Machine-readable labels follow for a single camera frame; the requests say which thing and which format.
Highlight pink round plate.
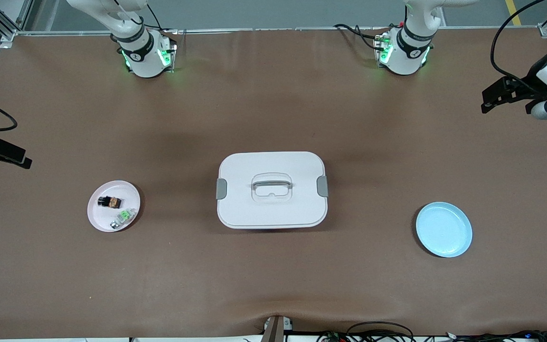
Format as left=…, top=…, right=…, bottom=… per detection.
left=87, top=180, right=141, bottom=233

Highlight light blue round plate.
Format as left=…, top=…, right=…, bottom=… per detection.
left=415, top=201, right=473, bottom=258

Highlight brown table cover sheet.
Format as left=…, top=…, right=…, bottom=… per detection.
left=0, top=28, right=547, bottom=340

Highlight white lidded storage box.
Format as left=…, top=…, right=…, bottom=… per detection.
left=216, top=151, right=330, bottom=230

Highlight green white switch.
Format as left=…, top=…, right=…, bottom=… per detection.
left=110, top=208, right=136, bottom=230

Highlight black left base cables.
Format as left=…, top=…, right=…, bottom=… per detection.
left=334, top=23, right=388, bottom=50

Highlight black right base cable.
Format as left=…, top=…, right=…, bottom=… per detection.
left=133, top=2, right=179, bottom=48

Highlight black cable bundle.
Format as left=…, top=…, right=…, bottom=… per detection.
left=316, top=322, right=547, bottom=342

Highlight silver table edge rail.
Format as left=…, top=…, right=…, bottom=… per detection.
left=15, top=26, right=547, bottom=38

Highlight metal table edge bracket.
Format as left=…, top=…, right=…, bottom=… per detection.
left=261, top=315, right=294, bottom=342

